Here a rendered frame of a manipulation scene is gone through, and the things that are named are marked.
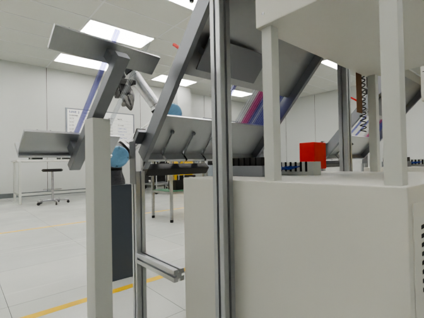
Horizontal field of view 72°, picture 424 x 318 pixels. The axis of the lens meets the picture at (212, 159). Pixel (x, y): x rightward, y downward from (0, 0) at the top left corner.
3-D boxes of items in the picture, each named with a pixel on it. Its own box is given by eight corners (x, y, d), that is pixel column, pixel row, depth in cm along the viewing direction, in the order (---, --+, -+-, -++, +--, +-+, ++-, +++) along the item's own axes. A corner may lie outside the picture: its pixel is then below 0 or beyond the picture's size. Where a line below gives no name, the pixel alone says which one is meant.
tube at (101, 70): (67, 151, 111) (66, 149, 112) (71, 151, 112) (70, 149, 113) (116, 30, 87) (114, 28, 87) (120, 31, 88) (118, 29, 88)
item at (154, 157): (147, 161, 120) (141, 150, 124) (254, 160, 163) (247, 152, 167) (148, 159, 119) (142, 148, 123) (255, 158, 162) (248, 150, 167)
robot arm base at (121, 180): (95, 184, 179) (95, 168, 179) (119, 183, 188) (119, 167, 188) (104, 185, 167) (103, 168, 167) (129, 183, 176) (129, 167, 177)
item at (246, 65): (182, 77, 101) (176, 70, 104) (292, 101, 144) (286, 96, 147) (225, -25, 85) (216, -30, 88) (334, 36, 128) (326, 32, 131)
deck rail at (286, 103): (254, 160, 163) (248, 153, 167) (256, 160, 164) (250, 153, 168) (335, 36, 128) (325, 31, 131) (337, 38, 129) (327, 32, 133)
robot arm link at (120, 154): (111, 171, 172) (178, 117, 192) (117, 172, 159) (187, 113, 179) (98, 156, 168) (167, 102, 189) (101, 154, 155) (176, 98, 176)
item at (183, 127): (146, 155, 121) (143, 150, 122) (252, 155, 164) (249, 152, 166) (161, 117, 111) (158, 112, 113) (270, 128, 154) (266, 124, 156)
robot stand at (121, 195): (93, 275, 178) (92, 184, 179) (122, 267, 189) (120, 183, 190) (103, 284, 164) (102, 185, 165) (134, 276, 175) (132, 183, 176)
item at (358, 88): (353, 112, 112) (351, 23, 113) (359, 113, 116) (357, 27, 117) (356, 111, 111) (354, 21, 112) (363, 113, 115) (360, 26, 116)
